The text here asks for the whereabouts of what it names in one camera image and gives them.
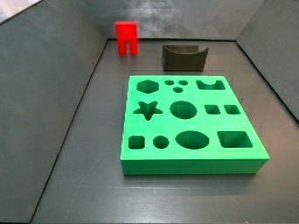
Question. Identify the red double-square peg block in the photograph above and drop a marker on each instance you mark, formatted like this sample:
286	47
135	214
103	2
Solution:
127	37

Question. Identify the black curved holder stand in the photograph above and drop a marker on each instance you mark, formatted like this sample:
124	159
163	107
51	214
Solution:
184	58

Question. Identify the green shape-sorting board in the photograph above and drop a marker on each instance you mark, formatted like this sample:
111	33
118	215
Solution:
186	127

